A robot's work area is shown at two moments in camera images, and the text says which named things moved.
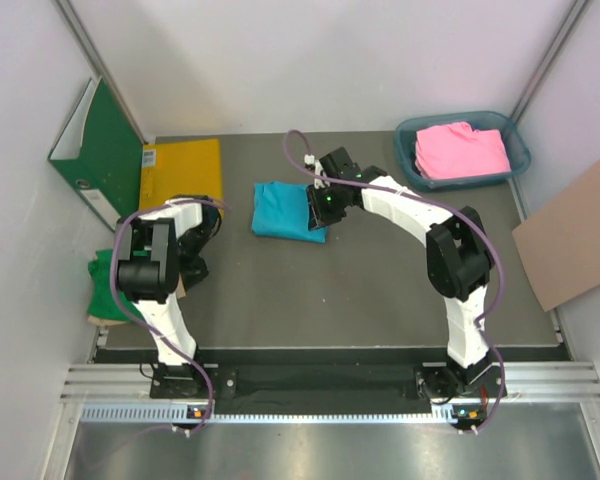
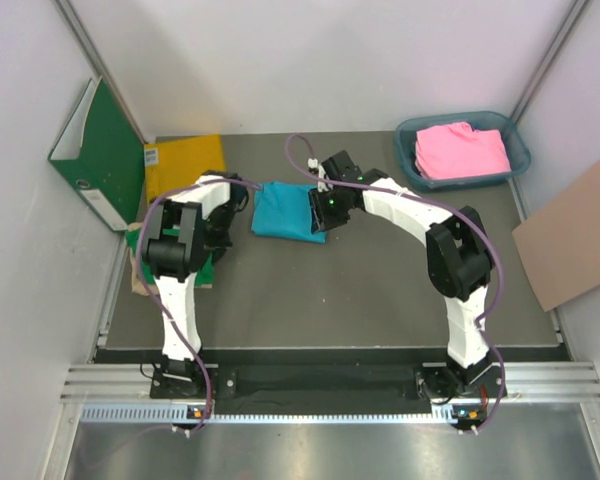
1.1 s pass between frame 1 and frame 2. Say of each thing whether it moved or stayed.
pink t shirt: stayed
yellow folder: stayed
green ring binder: stayed
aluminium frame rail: stayed
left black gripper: moved
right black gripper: stayed
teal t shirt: stayed
